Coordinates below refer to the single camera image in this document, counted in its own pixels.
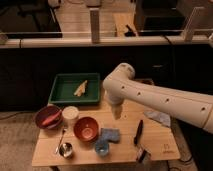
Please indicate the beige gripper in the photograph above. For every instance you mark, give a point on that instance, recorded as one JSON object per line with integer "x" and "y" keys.
{"x": 116, "y": 111}

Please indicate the white plastic cup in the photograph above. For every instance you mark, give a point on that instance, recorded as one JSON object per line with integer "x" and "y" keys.
{"x": 70, "y": 115}

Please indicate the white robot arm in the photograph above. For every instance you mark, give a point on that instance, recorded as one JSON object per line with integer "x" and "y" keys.
{"x": 193, "y": 108}

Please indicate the small blue cup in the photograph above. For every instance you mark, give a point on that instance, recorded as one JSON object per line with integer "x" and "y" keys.
{"x": 102, "y": 148}

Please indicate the small metal cup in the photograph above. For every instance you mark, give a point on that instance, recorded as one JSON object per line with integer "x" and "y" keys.
{"x": 66, "y": 150}

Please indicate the blue sponge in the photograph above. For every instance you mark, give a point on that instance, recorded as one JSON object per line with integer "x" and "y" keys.
{"x": 111, "y": 135}

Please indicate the black knife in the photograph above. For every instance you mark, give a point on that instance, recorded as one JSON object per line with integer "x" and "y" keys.
{"x": 138, "y": 133}

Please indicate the orange bowl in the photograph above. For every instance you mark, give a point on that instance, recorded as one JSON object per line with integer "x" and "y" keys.
{"x": 86, "y": 129}

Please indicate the wooden table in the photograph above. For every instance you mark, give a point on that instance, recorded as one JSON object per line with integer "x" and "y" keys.
{"x": 156, "y": 139}

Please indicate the beige object in tray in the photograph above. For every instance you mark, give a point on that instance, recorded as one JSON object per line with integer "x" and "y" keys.
{"x": 81, "y": 89}

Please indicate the grey cloth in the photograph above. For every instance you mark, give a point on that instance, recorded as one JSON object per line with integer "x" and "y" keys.
{"x": 162, "y": 118}

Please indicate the green plastic tray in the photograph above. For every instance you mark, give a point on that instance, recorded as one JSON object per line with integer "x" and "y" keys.
{"x": 65, "y": 85}

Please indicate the black and white brush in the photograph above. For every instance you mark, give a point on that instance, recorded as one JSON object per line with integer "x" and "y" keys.
{"x": 141, "y": 154}

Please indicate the dark red bowl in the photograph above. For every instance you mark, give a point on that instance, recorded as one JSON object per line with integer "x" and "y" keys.
{"x": 43, "y": 113}

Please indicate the orange carrot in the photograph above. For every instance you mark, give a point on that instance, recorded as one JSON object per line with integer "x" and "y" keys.
{"x": 51, "y": 118}

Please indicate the black object on floor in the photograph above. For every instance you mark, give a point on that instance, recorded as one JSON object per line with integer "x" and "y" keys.
{"x": 129, "y": 32}

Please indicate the white horizontal rail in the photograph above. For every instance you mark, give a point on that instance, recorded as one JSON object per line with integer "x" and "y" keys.
{"x": 106, "y": 41}

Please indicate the center metal post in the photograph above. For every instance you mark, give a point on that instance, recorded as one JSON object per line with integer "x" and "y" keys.
{"x": 95, "y": 26}

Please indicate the metal post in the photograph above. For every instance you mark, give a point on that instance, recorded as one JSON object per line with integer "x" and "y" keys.
{"x": 95, "y": 26}
{"x": 193, "y": 21}

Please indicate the right metal post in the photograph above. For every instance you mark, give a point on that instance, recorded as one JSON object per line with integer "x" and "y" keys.
{"x": 193, "y": 21}

